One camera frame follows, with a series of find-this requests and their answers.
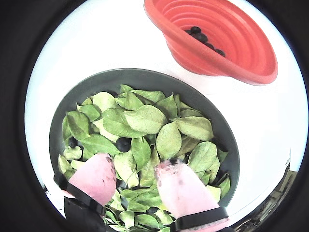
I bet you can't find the pink padded gripper finger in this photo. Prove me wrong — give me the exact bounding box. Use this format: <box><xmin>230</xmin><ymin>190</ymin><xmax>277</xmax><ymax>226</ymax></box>
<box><xmin>53</xmin><ymin>153</ymin><xmax>118</xmax><ymax>232</ymax></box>
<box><xmin>154</xmin><ymin>158</ymin><xmax>230</xmax><ymax>232</ymax></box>

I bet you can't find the dark grey bowl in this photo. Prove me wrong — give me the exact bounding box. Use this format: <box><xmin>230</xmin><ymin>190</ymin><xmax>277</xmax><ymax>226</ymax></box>
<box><xmin>49</xmin><ymin>68</ymin><xmax>241</xmax><ymax>210</ymax></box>

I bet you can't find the red collapsible cup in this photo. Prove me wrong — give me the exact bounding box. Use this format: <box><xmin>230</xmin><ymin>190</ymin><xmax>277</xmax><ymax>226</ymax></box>
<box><xmin>143</xmin><ymin>0</ymin><xmax>279</xmax><ymax>86</ymax></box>

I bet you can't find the green leaf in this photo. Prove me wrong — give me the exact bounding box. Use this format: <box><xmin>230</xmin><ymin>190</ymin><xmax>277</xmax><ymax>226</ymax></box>
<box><xmin>120</xmin><ymin>84</ymin><xmax>135</xmax><ymax>94</ymax></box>
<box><xmin>92</xmin><ymin>91</ymin><xmax>119</xmax><ymax>112</ymax></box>
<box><xmin>63</xmin><ymin>146</ymin><xmax>83</xmax><ymax>160</ymax></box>
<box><xmin>176</xmin><ymin>116</ymin><xmax>214</xmax><ymax>142</ymax></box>
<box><xmin>113</xmin><ymin>151</ymin><xmax>137</xmax><ymax>183</ymax></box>
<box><xmin>78</xmin><ymin>104</ymin><xmax>101</xmax><ymax>121</ymax></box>
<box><xmin>188</xmin><ymin>141</ymin><xmax>218</xmax><ymax>174</ymax></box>
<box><xmin>81</xmin><ymin>134</ymin><xmax>120</xmax><ymax>155</ymax></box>
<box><xmin>155</xmin><ymin>94</ymin><xmax>178</xmax><ymax>119</ymax></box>
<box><xmin>131</xmin><ymin>137</ymin><xmax>152</xmax><ymax>172</ymax></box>
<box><xmin>66</xmin><ymin>110</ymin><xmax>90</xmax><ymax>141</ymax></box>
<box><xmin>156</xmin><ymin>120</ymin><xmax>183</xmax><ymax>160</ymax></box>
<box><xmin>102</xmin><ymin>108</ymin><xmax>145</xmax><ymax>139</ymax></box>
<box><xmin>123</xmin><ymin>104</ymin><xmax>169</xmax><ymax>135</ymax></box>
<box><xmin>123</xmin><ymin>91</ymin><xmax>144</xmax><ymax>111</ymax></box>
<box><xmin>131</xmin><ymin>89</ymin><xmax>167</xmax><ymax>103</ymax></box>

